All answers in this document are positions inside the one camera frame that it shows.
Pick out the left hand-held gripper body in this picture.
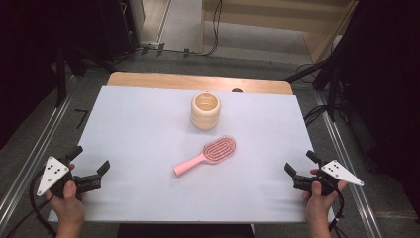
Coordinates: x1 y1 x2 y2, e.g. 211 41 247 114
36 156 103 199

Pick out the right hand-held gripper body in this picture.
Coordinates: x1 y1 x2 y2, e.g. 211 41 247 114
291 159 365 196

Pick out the pink hair brush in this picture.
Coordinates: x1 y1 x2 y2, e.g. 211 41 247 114
173 134 238 178

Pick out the cream ribbed cup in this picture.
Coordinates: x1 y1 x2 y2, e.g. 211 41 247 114
190 91 222 131

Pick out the person's left hand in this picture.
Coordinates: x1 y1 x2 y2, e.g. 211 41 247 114
44 180 86 229

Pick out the person's right hand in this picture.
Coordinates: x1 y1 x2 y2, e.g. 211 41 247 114
302 168 349 229

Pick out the white table mat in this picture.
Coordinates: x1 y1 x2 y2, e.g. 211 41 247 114
48 85 337 224

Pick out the black metal stand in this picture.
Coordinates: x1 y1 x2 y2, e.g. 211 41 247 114
53 44 117 108
285 59 343 123

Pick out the dark curtain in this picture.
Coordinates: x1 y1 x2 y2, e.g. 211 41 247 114
330 0 420 216

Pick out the black cabinet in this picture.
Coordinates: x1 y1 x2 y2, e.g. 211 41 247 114
97 0 142 63

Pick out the wooden shelf unit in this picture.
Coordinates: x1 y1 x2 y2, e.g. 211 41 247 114
201 0 361 64

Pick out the metal floor rail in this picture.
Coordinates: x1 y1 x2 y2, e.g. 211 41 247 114
0 77 77 229
313 90 384 238

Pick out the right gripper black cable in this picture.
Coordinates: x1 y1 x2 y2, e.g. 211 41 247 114
328 184 348 238

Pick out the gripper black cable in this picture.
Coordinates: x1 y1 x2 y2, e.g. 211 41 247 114
29 170 57 238
328 184 348 238

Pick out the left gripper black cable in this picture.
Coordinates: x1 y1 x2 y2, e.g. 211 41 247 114
29 170 57 238

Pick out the bundle of black cables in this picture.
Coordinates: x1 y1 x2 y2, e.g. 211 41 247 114
302 104 330 128

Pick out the thin black floor cable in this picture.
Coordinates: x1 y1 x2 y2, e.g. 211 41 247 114
3 199 51 238

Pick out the hanging black cable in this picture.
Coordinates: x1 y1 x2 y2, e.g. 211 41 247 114
201 0 223 57

